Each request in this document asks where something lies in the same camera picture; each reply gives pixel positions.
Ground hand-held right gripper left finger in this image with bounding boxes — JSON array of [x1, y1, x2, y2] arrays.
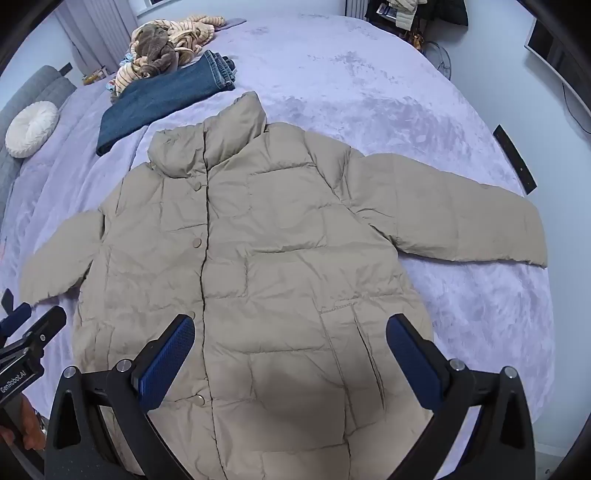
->
[[44, 314, 197, 480]]

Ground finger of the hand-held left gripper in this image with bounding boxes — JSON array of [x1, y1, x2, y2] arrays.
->
[[0, 290, 32, 344], [9, 305, 68, 357]]

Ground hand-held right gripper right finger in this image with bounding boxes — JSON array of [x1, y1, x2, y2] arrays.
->
[[385, 313, 539, 480]]

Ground beige puffer jacket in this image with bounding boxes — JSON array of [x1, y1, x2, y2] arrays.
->
[[21, 91, 548, 480]]

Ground person's left hand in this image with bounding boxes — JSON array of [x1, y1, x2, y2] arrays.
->
[[0, 397, 48, 455]]

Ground white round cushion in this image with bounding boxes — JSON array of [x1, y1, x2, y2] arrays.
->
[[4, 102, 60, 159]]

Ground grey quilted headboard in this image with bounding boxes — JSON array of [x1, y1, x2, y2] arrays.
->
[[0, 65, 77, 222]]

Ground colourful patterned cloth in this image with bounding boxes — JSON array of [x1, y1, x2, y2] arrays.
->
[[108, 51, 137, 100]]

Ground folded blue jeans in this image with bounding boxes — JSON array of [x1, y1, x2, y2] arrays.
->
[[96, 50, 237, 157]]

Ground brown plush garment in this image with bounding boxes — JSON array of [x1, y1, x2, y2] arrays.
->
[[130, 24, 180, 78]]

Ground white standing fan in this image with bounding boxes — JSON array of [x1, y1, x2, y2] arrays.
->
[[425, 41, 451, 81]]

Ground beige striped garment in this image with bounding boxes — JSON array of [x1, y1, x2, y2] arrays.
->
[[113, 16, 227, 95]]

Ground black hanging coat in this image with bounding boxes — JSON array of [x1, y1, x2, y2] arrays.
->
[[365, 0, 469, 28]]

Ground black wall strip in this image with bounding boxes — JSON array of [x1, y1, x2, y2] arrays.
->
[[492, 124, 537, 193]]

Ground black television cable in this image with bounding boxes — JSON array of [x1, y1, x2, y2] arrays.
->
[[561, 83, 591, 125]]

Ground wall mounted television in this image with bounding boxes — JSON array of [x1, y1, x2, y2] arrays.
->
[[524, 18, 591, 114]]

